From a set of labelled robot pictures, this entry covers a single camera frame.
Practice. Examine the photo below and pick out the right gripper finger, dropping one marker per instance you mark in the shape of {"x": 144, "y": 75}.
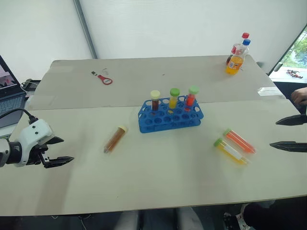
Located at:
{"x": 293, "y": 120}
{"x": 292, "y": 146}

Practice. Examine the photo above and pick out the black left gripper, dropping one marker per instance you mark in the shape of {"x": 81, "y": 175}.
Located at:
{"x": 36, "y": 155}

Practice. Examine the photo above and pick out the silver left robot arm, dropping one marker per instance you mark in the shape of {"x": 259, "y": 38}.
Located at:
{"x": 3, "y": 153}

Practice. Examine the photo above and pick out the orange tube green cap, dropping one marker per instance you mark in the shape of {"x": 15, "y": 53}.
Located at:
{"x": 239, "y": 141}

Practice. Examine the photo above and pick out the light brown tube cream cap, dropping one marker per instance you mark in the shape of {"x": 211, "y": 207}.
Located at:
{"x": 115, "y": 140}

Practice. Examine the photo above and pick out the yellow labelled tube green cap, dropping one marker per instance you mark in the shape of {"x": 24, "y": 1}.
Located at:
{"x": 231, "y": 151}

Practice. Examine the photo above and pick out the red tube green cap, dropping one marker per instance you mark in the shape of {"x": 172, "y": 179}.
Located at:
{"x": 191, "y": 97}

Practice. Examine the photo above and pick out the dark brown tube cream cap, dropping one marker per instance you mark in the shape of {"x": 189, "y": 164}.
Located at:
{"x": 155, "y": 101}

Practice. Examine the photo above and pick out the blue test tube rack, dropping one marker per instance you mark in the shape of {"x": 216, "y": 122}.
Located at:
{"x": 168, "y": 122}

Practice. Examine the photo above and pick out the bystander bare hand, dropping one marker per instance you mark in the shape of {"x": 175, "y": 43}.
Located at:
{"x": 299, "y": 95}

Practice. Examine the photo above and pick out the clear tape patch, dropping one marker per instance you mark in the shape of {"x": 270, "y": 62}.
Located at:
{"x": 268, "y": 91}

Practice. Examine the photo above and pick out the small parts on windowsill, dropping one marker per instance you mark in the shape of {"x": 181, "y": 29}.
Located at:
{"x": 295, "y": 73}

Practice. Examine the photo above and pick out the grey laptop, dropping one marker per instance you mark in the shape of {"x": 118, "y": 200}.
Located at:
{"x": 9, "y": 100}

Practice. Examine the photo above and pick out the black rounded shape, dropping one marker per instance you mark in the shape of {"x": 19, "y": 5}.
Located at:
{"x": 275, "y": 216}

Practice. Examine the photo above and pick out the orange soda bottle blue cap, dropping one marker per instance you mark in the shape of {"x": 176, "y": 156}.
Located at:
{"x": 234, "y": 63}

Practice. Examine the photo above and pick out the red bottle opener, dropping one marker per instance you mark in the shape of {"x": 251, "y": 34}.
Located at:
{"x": 105, "y": 80}

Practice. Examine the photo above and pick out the small black white tag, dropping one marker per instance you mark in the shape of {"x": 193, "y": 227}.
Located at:
{"x": 94, "y": 73}

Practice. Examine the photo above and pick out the clear bottle red cap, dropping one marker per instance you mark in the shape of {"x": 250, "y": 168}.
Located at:
{"x": 237, "y": 49}

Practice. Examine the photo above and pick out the small metal clip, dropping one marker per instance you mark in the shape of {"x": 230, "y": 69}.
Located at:
{"x": 105, "y": 70}

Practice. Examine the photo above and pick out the black white shoe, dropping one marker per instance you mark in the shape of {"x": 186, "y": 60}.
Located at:
{"x": 231, "y": 220}

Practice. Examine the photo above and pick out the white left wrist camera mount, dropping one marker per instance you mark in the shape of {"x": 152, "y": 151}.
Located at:
{"x": 33, "y": 130}

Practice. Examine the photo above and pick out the grey window frame post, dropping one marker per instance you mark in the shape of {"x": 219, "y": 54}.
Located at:
{"x": 86, "y": 28}

